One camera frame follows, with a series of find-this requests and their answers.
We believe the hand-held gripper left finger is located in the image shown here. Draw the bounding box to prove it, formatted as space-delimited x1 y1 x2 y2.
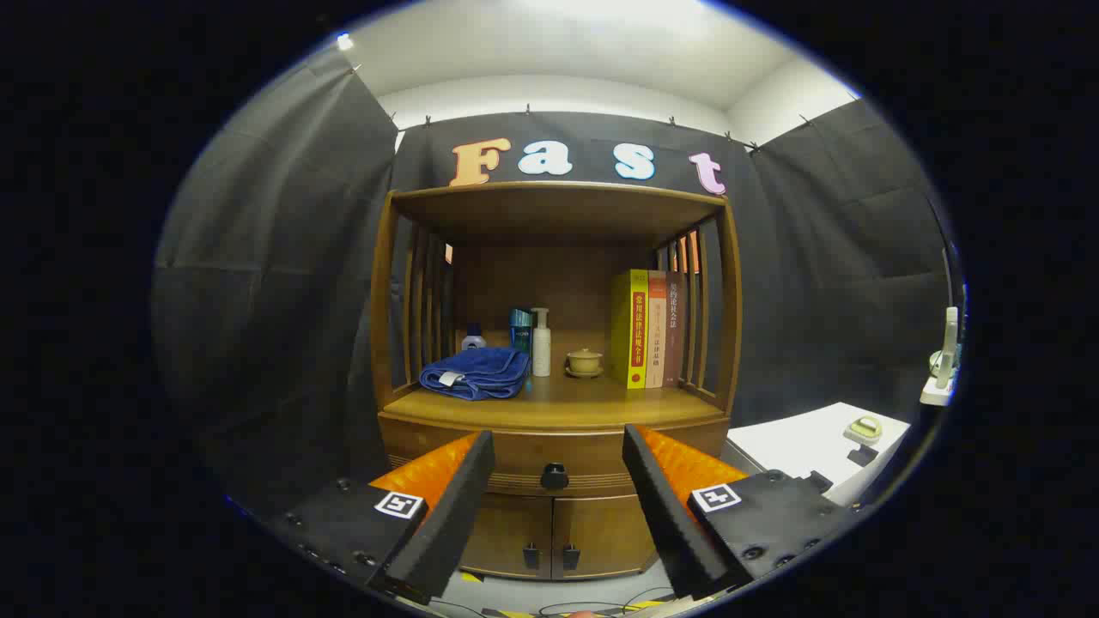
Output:
273 431 496 606

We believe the yellow book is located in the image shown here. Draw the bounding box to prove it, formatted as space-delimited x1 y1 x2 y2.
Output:
610 270 649 390

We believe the brown book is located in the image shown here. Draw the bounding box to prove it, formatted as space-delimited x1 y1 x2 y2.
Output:
664 271 689 385

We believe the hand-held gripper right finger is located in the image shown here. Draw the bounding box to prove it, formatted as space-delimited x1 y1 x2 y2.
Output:
622 423 859 600

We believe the white pump bottle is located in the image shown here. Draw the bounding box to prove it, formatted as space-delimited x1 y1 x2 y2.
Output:
531 308 552 377

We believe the wooden cabinet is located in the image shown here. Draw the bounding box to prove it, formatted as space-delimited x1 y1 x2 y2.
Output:
369 180 744 580

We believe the white side table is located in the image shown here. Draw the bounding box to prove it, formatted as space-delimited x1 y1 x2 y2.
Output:
726 402 911 507

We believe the wooden drawer with black knob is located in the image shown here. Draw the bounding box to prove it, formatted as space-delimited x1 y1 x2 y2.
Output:
379 416 731 499

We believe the wooden countertop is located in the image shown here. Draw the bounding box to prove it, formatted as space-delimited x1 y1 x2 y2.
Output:
382 376 729 430

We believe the blue folded towel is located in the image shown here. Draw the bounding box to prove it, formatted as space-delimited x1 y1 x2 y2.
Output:
419 347 531 401

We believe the wooden cabinet door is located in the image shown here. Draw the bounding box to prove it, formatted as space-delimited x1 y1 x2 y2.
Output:
459 494 553 578
552 496 658 578

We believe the white device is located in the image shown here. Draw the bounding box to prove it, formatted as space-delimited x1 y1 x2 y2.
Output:
920 306 961 407

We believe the orange and white book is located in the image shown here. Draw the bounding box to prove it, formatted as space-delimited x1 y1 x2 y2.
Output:
646 271 667 389

